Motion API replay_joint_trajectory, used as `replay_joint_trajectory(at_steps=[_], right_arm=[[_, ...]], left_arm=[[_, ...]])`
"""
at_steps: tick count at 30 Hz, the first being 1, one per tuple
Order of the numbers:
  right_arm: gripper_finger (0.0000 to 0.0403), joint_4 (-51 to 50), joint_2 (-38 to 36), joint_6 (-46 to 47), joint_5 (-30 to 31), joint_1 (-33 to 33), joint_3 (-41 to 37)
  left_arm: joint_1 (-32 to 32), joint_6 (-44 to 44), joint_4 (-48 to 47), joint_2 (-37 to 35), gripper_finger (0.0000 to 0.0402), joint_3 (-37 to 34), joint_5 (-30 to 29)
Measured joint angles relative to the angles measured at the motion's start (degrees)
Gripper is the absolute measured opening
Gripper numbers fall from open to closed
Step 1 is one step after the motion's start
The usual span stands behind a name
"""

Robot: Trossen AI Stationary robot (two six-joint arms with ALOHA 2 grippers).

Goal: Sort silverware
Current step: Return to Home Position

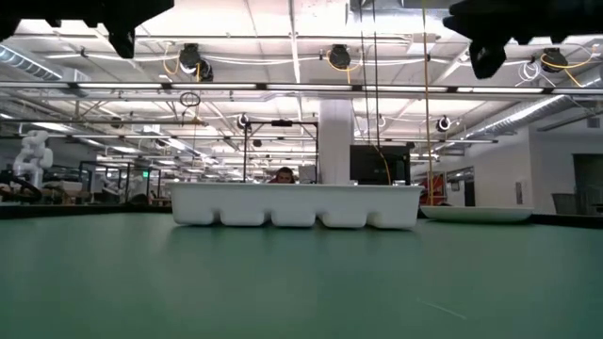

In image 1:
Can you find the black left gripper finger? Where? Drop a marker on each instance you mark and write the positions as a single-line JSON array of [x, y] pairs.
[[123, 42]]

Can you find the black workstation frame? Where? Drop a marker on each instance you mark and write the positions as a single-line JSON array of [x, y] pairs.
[[118, 163]]

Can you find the long ceiling light bar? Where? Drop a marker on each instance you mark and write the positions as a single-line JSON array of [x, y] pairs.
[[212, 86]]

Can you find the black metal rig frame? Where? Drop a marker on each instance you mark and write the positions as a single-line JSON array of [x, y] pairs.
[[281, 123]]

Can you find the white round plate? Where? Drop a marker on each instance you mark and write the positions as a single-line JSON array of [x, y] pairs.
[[476, 214]]

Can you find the silver ventilation duct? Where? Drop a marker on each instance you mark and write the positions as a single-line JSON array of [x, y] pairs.
[[28, 63], [518, 113]]

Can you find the grey chair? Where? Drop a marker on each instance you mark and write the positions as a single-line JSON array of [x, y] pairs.
[[563, 205]]

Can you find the person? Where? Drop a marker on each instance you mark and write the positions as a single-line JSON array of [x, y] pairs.
[[284, 176]]

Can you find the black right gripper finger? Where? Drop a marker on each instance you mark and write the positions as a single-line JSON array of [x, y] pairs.
[[487, 59]]

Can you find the red banner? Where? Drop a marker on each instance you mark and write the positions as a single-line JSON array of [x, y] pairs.
[[435, 188]]

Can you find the white plastic cutlery tray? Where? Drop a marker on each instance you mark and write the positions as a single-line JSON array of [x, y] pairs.
[[292, 202]]

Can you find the white square column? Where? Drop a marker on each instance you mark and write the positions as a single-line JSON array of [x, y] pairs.
[[337, 141]]

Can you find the black monitor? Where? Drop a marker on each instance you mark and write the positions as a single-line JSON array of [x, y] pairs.
[[372, 165]]

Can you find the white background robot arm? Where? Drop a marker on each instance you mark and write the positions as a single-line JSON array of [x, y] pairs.
[[33, 155]]

